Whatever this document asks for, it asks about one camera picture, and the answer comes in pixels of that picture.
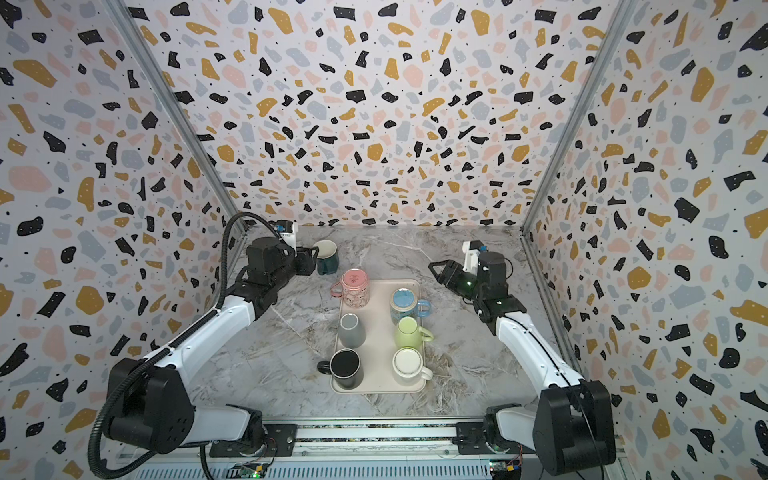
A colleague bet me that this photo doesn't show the dark green mug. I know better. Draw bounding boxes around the dark green mug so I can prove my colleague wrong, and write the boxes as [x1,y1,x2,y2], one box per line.
[313,239,339,275]

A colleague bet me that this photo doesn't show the light blue yellow-inside mug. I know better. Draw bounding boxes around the light blue yellow-inside mug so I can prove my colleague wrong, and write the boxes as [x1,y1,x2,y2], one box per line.
[390,288,432,324]

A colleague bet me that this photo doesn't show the pink glass mug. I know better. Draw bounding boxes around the pink glass mug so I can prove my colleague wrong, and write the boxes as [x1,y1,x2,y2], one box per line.
[330,268,370,309]

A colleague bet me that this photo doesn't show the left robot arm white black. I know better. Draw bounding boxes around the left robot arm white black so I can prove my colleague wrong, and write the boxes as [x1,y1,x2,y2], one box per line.
[93,237,319,454]

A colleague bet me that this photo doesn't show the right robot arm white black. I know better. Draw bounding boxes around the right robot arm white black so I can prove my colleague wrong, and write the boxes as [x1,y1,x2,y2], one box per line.
[428,241,617,476]

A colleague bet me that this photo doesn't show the light green mug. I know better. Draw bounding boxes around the light green mug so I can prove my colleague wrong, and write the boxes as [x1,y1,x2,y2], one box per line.
[395,317,434,350]

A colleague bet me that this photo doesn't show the white cream mug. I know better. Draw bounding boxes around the white cream mug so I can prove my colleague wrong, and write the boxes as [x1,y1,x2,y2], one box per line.
[392,347,434,386]

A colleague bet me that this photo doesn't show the black mug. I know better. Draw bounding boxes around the black mug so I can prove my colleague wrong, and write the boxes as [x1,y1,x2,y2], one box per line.
[316,348,364,390]

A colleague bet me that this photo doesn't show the beige rectangular tray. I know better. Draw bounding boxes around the beige rectangular tray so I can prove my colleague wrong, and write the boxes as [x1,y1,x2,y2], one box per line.
[330,279,427,395]

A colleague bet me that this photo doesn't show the circuit board right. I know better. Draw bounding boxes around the circuit board right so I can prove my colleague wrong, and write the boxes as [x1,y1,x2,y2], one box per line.
[489,458,523,480]

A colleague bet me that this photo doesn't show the green circuit board left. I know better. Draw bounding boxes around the green circuit board left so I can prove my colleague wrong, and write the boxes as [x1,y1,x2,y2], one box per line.
[226,463,268,479]

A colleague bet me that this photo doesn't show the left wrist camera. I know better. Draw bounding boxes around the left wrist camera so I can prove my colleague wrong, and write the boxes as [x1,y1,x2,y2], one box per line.
[274,220,298,249]

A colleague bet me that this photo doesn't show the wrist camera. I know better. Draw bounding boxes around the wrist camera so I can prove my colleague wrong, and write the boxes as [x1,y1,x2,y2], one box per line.
[462,240,487,275]
[274,220,298,249]

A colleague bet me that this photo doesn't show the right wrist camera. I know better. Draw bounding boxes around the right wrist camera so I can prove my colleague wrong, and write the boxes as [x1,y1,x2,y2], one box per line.
[462,240,487,275]

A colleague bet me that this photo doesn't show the grey handleless cup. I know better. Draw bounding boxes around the grey handleless cup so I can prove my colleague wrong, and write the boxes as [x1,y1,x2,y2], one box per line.
[338,313,366,349]

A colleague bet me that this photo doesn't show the black corrugated cable conduit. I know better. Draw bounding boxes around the black corrugated cable conduit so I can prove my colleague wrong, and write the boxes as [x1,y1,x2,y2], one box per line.
[86,211,283,480]

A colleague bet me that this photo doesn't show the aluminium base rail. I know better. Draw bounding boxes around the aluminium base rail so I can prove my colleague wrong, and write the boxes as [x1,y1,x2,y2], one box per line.
[116,418,628,480]

